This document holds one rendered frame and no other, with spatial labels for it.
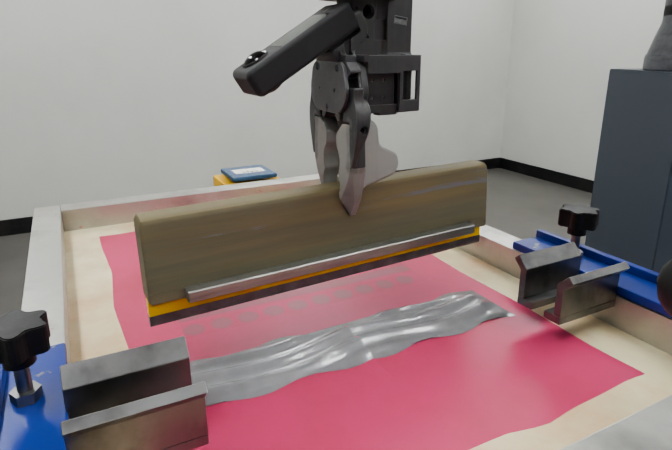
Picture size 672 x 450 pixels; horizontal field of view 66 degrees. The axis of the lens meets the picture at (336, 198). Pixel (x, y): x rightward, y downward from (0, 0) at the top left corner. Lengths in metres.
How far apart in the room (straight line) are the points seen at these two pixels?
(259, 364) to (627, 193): 0.72
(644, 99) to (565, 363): 0.55
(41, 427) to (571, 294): 0.45
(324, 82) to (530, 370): 0.33
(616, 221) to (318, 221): 0.66
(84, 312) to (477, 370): 0.42
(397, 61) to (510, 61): 5.18
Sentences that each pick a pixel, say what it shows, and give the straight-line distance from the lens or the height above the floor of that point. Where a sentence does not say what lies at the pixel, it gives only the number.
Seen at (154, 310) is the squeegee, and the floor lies 1.02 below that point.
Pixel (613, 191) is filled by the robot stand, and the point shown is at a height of 0.99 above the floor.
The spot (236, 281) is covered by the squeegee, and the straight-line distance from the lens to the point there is 0.47.
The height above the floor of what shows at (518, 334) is 0.96.
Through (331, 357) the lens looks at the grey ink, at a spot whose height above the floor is 0.96.
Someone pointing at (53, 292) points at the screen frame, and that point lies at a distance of 0.63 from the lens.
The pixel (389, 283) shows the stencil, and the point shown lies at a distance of 0.66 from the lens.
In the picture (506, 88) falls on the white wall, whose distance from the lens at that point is 5.69.
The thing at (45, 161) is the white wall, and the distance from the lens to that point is 4.07.
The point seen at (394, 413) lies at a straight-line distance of 0.45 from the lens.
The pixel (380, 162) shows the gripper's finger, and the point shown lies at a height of 1.13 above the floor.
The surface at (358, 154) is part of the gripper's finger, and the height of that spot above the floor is 1.14.
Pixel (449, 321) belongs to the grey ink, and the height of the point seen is 0.96.
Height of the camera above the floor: 1.24
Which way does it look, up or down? 16 degrees down
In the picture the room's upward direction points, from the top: straight up
